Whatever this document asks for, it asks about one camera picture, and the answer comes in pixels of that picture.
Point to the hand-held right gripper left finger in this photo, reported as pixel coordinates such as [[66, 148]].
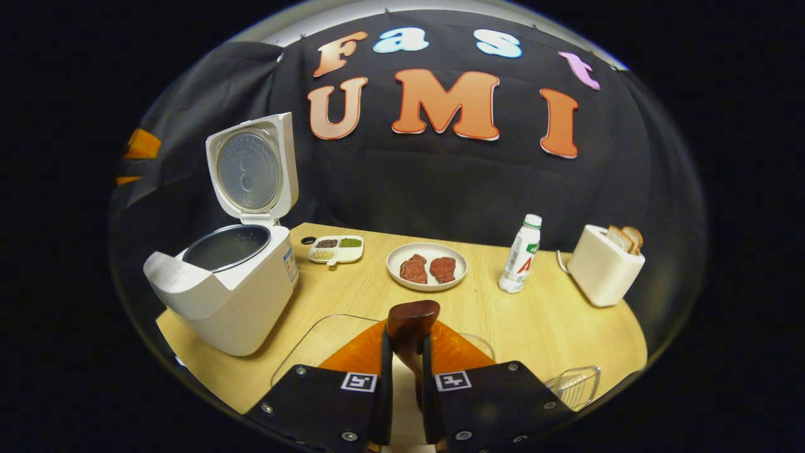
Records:
[[387, 390]]

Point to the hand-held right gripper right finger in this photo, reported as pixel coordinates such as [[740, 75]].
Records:
[[429, 396]]

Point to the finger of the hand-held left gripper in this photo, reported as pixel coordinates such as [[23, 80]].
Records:
[[142, 145], [126, 179]]

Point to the brown wooden spoon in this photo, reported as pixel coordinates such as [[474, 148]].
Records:
[[412, 324]]

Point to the white rice cooker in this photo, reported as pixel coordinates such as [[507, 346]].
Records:
[[239, 296]]

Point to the red meat piece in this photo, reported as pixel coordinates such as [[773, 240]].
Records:
[[443, 269], [414, 269]]

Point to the white divided bean dish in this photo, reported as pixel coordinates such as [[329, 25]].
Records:
[[336, 255]]

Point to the white round plate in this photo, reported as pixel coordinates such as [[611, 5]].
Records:
[[427, 248]]

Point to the white drink bottle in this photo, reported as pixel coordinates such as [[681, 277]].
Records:
[[521, 258]]

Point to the white toaster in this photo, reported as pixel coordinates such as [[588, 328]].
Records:
[[604, 277]]

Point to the black backdrop cloth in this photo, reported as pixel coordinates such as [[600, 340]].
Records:
[[440, 182]]

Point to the toast slice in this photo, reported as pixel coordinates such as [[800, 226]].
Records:
[[636, 238], [619, 239]]

